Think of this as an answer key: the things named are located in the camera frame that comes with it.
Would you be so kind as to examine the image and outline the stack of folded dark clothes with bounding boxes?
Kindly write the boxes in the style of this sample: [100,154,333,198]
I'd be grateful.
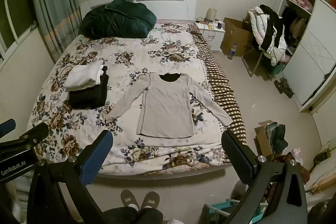
[266,122,289,154]

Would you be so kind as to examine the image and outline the pile of colourful clothes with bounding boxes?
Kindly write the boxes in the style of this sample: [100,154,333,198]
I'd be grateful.
[273,148,311,185]

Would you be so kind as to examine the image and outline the plastic water bottle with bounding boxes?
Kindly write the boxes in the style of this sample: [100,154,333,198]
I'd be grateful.
[228,43,237,60]

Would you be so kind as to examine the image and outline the person's black pants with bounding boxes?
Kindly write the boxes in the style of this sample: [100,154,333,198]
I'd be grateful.
[104,207,164,224]

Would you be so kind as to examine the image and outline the green bin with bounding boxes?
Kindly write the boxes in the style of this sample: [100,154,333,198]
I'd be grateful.
[268,63,285,76]

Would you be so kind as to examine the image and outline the small cardboard box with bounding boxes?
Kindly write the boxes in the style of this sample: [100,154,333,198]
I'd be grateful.
[254,120,275,161]

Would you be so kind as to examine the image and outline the black jacket with white stripes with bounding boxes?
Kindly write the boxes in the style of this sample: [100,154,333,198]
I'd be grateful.
[259,5,285,53]

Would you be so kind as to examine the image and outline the large cardboard box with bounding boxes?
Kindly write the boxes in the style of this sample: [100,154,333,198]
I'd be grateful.
[220,17,254,57]

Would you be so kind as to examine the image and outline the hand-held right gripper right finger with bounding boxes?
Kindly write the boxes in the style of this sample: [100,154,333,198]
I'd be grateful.
[221,130,307,224]

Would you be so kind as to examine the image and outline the floral blanket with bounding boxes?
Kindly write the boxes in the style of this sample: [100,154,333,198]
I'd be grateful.
[31,23,229,174]

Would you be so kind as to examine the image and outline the grey-green curtain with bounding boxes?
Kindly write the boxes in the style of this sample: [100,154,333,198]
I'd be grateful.
[29,0,82,63]

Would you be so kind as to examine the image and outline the dark green quilt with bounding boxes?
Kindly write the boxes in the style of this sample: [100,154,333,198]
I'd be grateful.
[80,0,157,39]

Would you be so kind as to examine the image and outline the beige table lamp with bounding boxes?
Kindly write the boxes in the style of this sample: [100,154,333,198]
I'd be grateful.
[205,7,217,22]

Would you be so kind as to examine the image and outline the grey bed frame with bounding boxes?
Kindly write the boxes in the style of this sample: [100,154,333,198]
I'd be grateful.
[97,163,233,180]

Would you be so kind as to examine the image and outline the white bed headboard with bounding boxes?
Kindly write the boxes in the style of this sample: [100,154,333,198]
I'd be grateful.
[80,0,197,23]

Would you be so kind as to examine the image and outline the grey slipper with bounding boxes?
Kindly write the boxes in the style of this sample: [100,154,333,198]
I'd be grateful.
[121,190,141,212]
[141,191,160,210]

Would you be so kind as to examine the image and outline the metal folding chair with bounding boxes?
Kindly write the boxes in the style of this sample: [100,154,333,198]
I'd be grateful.
[241,48,266,77]

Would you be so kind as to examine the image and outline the grey long-sleeve shirt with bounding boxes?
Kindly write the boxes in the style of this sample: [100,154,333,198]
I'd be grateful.
[105,72,234,138]

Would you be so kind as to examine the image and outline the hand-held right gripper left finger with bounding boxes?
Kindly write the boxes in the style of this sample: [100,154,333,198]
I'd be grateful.
[28,130,114,224]

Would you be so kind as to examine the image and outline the teal basket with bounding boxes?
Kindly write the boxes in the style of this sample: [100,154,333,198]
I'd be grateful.
[203,200,263,224]

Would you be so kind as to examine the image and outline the black folded clothes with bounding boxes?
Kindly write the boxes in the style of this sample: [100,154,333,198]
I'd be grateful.
[69,66,109,109]

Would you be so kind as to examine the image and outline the brown checkered bed sheet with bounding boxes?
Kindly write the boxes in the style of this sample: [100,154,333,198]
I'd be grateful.
[188,25,247,146]

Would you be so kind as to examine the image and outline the window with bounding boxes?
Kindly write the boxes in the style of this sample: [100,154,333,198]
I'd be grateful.
[0,0,40,60]

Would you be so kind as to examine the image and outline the white nightstand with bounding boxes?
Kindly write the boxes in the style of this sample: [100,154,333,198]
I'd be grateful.
[194,20,226,53]

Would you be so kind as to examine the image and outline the white folded clothes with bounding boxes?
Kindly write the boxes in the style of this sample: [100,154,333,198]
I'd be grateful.
[64,60,105,92]

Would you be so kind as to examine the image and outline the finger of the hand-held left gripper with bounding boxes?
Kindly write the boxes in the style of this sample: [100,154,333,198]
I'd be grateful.
[0,123,49,155]
[0,119,16,138]

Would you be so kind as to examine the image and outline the white wardrobe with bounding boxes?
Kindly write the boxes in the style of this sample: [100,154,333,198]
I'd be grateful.
[276,0,336,113]

